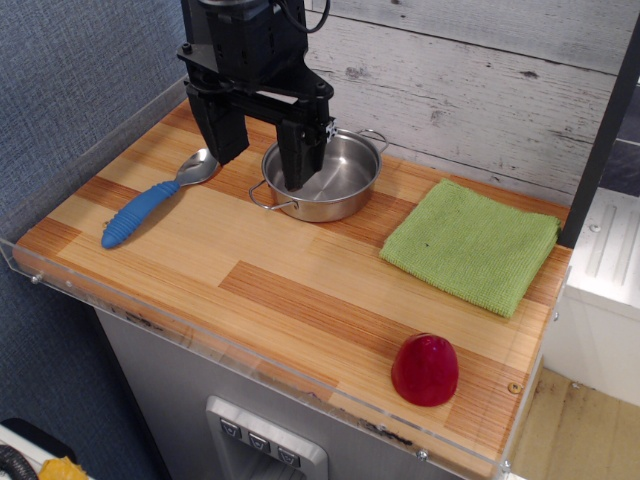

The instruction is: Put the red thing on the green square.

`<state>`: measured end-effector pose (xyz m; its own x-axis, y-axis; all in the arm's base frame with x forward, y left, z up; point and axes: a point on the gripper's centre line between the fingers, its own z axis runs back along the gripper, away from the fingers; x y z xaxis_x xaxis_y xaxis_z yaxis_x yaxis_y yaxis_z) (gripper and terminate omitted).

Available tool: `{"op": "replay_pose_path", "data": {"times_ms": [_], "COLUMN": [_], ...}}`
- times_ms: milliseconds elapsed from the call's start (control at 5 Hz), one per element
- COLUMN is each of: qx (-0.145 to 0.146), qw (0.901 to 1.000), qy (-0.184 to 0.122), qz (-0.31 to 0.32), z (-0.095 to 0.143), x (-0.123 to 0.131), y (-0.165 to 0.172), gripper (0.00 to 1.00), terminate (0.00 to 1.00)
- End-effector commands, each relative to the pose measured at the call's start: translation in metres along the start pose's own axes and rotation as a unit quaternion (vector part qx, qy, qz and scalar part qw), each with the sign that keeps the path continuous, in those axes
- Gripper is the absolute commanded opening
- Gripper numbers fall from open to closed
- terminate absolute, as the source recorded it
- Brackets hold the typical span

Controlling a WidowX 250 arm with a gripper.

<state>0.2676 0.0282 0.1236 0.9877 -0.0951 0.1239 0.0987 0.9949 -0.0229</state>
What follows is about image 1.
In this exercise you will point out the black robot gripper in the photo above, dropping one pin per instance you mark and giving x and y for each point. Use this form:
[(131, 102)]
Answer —
[(256, 50)]

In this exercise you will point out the red dome-shaped object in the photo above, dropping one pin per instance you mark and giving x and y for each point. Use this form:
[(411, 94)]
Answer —
[(425, 371)]

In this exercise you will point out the green folded cloth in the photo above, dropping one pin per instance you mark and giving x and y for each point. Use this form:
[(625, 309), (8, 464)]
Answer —
[(472, 247)]

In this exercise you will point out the yellow object at corner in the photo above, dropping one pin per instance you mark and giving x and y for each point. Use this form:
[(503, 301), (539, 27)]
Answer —
[(61, 469)]

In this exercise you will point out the small steel pot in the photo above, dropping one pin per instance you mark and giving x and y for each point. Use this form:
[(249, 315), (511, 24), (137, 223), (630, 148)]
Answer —
[(344, 185)]

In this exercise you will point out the clear acrylic table guard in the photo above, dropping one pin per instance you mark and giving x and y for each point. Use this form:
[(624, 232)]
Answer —
[(297, 305)]

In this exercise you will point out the grey toy fridge cabinet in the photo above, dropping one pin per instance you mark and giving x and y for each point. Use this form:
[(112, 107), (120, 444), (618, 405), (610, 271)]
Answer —
[(212, 422)]

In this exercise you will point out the white toy appliance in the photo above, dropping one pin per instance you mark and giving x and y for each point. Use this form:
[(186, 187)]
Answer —
[(593, 337)]

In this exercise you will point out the blue-handled metal spoon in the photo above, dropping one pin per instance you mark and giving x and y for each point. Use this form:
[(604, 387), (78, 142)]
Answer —
[(198, 168)]

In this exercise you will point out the right black vertical post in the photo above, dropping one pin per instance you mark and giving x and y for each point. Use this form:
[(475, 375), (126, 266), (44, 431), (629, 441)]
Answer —
[(613, 117)]

